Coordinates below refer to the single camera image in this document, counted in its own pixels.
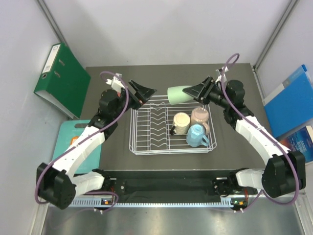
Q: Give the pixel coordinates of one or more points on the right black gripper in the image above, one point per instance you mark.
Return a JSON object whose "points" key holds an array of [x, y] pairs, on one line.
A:
{"points": [[202, 91]]}

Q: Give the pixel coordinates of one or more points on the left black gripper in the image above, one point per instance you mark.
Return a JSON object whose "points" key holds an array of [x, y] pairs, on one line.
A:
{"points": [[144, 93]]}

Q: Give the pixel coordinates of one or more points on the green cup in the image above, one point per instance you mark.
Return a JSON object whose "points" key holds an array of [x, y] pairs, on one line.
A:
{"points": [[176, 95]]}

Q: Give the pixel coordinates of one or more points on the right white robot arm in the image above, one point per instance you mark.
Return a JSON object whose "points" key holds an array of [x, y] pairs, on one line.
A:
{"points": [[285, 169]]}

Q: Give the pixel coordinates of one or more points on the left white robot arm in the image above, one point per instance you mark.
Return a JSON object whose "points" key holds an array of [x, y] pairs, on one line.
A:
{"points": [[56, 182]]}

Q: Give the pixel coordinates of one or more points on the pink mug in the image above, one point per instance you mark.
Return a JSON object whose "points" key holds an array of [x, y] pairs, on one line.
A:
{"points": [[200, 116]]}

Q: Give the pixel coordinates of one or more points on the blue mug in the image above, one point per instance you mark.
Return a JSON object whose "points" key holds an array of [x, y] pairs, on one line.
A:
{"points": [[196, 136]]}

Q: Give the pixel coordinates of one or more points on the teal cutting board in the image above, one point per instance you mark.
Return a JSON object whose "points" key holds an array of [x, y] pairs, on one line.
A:
{"points": [[69, 132]]}

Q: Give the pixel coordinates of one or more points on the blue folder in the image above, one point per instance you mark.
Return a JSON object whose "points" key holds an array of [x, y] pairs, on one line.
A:
{"points": [[291, 103]]}

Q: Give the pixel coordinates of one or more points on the Jane Eyre book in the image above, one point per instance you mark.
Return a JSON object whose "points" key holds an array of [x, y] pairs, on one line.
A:
{"points": [[301, 140]]}

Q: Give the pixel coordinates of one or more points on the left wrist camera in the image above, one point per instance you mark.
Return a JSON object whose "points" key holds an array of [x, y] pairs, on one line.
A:
{"points": [[115, 83]]}

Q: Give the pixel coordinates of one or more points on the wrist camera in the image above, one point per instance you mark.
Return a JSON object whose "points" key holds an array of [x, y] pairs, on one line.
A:
{"points": [[115, 83], [219, 74]]}

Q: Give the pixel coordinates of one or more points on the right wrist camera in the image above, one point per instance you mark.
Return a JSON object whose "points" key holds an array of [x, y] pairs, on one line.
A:
{"points": [[219, 74]]}

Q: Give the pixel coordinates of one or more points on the cream mug black handle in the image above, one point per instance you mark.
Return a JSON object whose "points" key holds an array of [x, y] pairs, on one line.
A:
{"points": [[181, 123]]}

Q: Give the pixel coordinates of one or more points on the green ring binder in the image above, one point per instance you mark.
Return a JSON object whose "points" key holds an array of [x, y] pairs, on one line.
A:
{"points": [[63, 82]]}

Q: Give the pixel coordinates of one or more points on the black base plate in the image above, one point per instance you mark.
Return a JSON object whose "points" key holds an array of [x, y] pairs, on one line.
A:
{"points": [[172, 186]]}

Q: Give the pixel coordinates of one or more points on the aluminium rail frame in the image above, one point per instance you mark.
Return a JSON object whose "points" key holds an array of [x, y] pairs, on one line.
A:
{"points": [[232, 215]]}

